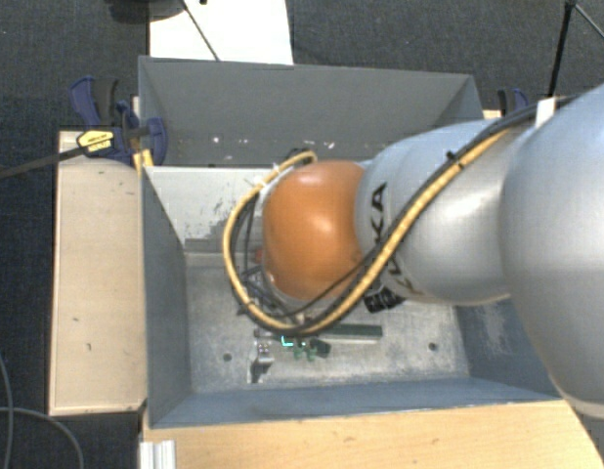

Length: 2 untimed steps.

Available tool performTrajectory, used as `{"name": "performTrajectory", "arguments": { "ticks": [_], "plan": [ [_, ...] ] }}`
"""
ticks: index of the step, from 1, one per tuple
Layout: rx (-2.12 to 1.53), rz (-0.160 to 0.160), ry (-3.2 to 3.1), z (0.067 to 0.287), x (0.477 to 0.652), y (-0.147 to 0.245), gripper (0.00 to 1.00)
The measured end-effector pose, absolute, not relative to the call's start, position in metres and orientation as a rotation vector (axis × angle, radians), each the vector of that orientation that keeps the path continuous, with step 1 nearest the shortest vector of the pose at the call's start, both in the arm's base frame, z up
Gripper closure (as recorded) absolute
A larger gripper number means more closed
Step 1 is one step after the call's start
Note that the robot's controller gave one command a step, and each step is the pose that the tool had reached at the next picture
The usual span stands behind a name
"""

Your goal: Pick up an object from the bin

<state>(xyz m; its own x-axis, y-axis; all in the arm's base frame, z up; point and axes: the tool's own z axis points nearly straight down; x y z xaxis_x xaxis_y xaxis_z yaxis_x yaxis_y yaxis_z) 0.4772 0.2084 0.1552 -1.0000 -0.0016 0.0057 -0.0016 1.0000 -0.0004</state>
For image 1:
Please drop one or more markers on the black cylinder on white bracket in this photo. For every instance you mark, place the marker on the black cylinder on white bracket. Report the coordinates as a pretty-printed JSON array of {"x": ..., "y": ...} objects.
[{"x": 382, "y": 301}]

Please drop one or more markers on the pale wood board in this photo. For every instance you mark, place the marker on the pale wood board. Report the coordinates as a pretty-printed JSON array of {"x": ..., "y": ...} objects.
[{"x": 97, "y": 271}]

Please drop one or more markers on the pale grey metal gripper finger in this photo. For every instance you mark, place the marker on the pale grey metal gripper finger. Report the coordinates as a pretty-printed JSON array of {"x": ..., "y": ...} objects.
[{"x": 264, "y": 354}]

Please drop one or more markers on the dark green flat block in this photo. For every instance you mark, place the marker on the dark green flat block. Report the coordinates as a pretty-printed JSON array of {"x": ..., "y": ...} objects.
[{"x": 363, "y": 330}]

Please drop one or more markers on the grey metal bin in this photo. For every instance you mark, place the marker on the grey metal bin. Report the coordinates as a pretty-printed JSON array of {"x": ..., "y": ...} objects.
[{"x": 219, "y": 301}]

